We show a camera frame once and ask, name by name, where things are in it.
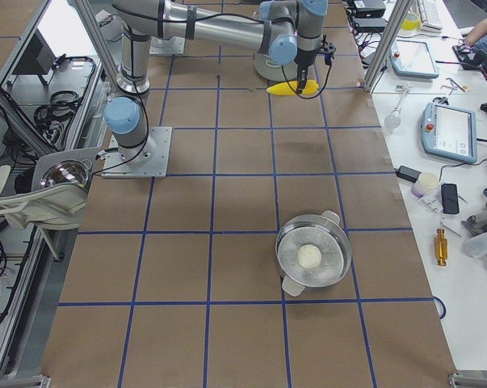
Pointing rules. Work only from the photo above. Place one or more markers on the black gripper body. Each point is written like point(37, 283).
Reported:
point(303, 59)

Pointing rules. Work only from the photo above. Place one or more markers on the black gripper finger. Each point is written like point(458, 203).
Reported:
point(298, 85)
point(302, 85)

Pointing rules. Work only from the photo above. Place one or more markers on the yellow toy corn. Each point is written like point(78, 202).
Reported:
point(289, 88)

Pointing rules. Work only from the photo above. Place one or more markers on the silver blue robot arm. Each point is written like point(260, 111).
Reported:
point(286, 39)

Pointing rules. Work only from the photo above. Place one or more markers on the pale green steel pot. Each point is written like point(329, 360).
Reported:
point(330, 221)

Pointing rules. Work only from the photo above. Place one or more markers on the glass pot lid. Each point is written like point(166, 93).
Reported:
point(311, 255)

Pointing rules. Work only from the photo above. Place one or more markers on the blue teach pendant far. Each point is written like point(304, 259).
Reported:
point(413, 58)

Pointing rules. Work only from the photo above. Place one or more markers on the blue teach pendant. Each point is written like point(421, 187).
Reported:
point(413, 58)
point(449, 132)

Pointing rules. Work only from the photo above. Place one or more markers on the yellow tape roll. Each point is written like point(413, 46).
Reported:
point(410, 22)

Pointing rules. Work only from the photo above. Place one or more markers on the white keyboard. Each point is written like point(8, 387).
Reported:
point(429, 15)

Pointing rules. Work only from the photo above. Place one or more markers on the black power adapter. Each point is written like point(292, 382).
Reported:
point(407, 173)

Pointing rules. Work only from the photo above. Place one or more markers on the blue teach pendant near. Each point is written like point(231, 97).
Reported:
point(449, 132)

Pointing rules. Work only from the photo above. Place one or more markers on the white plastic cup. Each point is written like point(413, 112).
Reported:
point(425, 183)

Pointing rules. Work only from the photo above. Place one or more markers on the black smartphone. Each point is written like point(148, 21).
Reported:
point(450, 199)

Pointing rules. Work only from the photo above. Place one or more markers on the gold metal cylinder tool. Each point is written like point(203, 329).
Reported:
point(440, 244)

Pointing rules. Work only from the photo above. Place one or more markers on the clear plastic bottle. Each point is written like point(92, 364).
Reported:
point(476, 247)

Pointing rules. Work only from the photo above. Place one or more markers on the chrome dome lamp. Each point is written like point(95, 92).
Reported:
point(69, 166)

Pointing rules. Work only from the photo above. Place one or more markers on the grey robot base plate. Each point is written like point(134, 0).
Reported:
point(151, 162)

